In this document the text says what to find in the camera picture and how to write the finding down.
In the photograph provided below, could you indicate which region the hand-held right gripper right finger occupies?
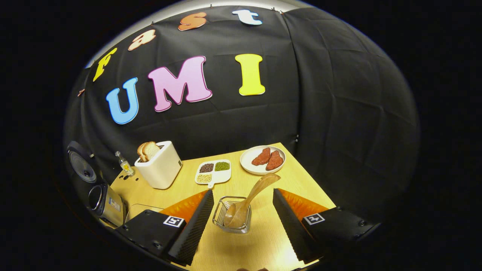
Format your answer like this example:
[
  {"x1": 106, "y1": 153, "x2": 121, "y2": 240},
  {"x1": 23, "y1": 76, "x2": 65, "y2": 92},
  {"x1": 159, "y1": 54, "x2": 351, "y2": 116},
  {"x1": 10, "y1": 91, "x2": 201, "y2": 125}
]
[{"x1": 273, "y1": 188, "x2": 377, "y2": 264}]

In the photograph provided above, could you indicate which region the black backdrop cloth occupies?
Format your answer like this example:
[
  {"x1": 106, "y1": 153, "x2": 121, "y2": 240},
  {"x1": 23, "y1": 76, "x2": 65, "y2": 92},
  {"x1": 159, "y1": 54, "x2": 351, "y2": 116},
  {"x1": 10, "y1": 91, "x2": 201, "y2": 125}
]
[{"x1": 63, "y1": 6, "x2": 420, "y2": 226}]

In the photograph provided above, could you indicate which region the white divided grain dish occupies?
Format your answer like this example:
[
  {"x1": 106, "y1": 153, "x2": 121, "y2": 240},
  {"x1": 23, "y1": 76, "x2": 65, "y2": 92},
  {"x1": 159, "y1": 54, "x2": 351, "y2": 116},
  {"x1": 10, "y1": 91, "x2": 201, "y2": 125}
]
[{"x1": 194, "y1": 159, "x2": 232, "y2": 188}]

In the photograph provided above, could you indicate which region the white round plate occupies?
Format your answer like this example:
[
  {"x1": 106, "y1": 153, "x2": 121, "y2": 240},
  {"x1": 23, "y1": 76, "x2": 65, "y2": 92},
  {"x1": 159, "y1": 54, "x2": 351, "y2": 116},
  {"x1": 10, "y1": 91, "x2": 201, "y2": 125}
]
[{"x1": 240, "y1": 145, "x2": 286, "y2": 175}]

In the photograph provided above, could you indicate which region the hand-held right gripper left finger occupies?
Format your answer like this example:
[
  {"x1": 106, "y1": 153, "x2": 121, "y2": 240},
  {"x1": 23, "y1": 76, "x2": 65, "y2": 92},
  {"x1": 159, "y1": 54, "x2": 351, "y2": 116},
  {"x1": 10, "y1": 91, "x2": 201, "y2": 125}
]
[{"x1": 117, "y1": 189, "x2": 215, "y2": 266}]

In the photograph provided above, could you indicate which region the dark grey rice cooker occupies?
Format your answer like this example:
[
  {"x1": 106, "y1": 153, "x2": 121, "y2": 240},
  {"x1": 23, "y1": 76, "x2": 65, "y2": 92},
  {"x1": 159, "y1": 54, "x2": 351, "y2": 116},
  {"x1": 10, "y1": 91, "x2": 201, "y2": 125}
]
[{"x1": 66, "y1": 140, "x2": 128, "y2": 228}]

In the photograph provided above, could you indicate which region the white toaster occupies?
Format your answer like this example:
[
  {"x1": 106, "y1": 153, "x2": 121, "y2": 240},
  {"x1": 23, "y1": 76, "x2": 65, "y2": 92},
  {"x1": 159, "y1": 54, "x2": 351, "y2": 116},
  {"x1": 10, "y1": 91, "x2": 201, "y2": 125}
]
[{"x1": 134, "y1": 141, "x2": 183, "y2": 190}]

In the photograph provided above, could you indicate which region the wire metal chopstick holder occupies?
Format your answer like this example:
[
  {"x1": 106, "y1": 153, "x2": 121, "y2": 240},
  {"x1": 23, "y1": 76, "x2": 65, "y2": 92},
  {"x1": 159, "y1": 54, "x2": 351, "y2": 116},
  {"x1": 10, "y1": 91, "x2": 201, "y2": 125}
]
[{"x1": 212, "y1": 196, "x2": 252, "y2": 234}]

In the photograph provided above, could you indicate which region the small glass bottle yellow label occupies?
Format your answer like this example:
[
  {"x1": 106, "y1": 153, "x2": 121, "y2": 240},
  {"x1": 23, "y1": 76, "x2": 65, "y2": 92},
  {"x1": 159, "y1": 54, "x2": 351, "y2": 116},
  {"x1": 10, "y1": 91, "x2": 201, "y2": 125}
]
[{"x1": 114, "y1": 151, "x2": 135, "y2": 177}]

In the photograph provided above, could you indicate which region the wooden spoon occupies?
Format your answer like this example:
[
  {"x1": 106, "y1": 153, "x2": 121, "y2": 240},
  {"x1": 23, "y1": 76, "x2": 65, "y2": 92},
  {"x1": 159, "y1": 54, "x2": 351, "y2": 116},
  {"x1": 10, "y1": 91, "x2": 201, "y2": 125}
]
[{"x1": 223, "y1": 173, "x2": 281, "y2": 228}]

